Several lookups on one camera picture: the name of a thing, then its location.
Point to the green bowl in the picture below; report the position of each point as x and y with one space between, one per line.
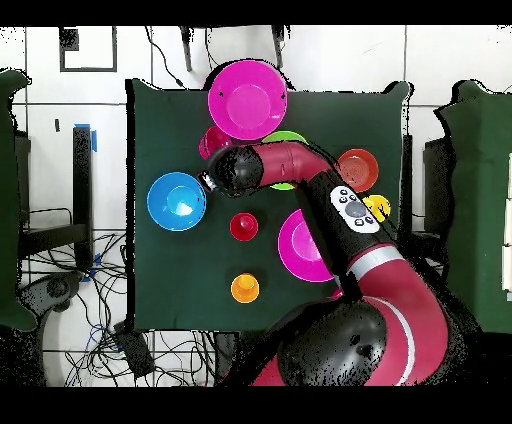
284 136

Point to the blue bowl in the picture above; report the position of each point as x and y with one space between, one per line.
176 202

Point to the small crimson bowl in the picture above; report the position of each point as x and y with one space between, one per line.
214 140

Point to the large pink bowl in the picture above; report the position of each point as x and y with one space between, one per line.
296 248
248 100

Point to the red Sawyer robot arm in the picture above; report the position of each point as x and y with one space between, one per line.
288 160

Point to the red cup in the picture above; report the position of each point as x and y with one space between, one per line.
243 226

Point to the orange cup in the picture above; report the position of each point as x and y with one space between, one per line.
244 288

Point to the orange bowl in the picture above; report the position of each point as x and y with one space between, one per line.
360 168

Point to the yellow cup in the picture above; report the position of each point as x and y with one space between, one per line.
383 210

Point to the dark green table cloth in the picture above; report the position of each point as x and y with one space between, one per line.
168 120

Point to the black stand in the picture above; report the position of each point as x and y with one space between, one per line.
82 180
407 168

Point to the black tripod leg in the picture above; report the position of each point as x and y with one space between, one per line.
186 52
278 48

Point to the blue tape piece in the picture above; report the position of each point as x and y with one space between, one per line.
94 140

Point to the black power brick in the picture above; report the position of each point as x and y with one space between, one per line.
134 352

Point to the black chair base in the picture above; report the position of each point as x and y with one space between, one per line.
56 288

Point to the neighbouring green covered table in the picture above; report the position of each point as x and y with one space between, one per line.
8 200
480 200

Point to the black square floor frame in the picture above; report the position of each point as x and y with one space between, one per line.
68 40

